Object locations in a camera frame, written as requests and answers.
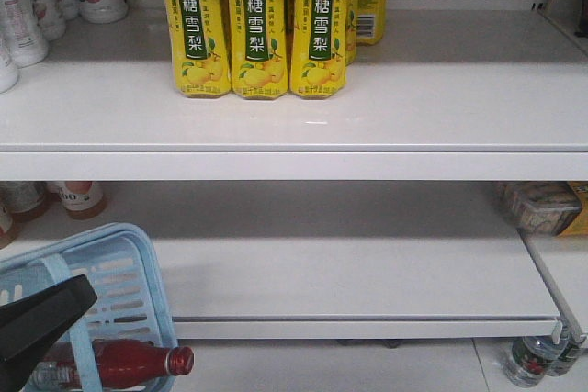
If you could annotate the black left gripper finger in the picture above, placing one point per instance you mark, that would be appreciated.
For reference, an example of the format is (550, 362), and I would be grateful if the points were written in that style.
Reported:
(31, 325)

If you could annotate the red aluminium coke bottle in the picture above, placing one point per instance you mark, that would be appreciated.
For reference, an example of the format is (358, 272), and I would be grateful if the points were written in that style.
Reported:
(119, 364)

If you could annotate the light blue plastic basket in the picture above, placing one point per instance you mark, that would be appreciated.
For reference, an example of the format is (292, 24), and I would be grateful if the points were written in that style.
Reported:
(88, 313)

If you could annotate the white metal store shelving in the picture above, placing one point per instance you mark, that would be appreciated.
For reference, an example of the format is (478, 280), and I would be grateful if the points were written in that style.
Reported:
(366, 214)

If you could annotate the clear plastic food box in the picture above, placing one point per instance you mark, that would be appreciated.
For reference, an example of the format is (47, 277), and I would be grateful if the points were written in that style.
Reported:
(541, 207)

